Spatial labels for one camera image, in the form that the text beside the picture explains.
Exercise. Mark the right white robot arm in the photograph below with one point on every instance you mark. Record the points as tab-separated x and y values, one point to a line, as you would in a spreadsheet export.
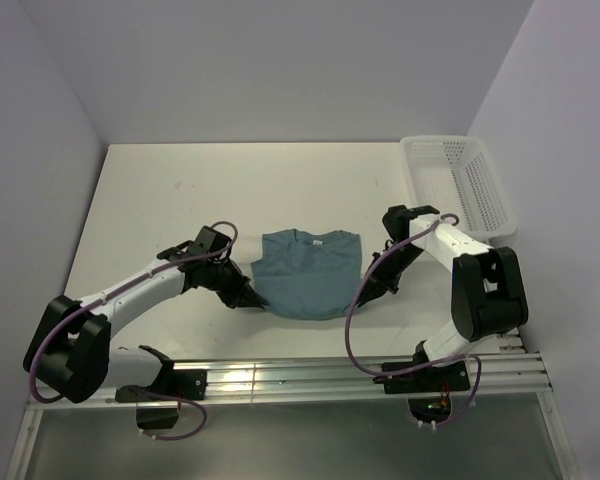
487	290

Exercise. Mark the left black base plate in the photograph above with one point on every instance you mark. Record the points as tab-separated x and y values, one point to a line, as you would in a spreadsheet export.
172	385

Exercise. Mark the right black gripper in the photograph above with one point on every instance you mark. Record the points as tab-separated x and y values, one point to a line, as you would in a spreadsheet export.
378	284

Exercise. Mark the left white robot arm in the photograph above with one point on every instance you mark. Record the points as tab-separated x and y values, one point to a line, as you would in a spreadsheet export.
70	352

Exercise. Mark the teal blue t shirt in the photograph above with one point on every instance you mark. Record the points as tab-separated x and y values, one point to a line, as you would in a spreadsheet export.
305	276

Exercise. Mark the white perforated plastic basket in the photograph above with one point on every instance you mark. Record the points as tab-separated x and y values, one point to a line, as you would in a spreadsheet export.
455	174

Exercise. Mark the aluminium rail frame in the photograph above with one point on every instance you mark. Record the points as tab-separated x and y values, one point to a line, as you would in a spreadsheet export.
264	381

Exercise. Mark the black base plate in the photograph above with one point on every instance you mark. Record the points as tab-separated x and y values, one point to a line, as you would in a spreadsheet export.
172	385
445	379

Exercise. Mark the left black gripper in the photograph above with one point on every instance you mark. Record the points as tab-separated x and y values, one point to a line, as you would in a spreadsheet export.
241	294

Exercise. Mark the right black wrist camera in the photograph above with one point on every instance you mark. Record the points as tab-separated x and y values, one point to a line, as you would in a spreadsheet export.
396	222

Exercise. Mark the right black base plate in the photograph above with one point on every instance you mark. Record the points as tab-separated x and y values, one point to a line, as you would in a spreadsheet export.
445	379

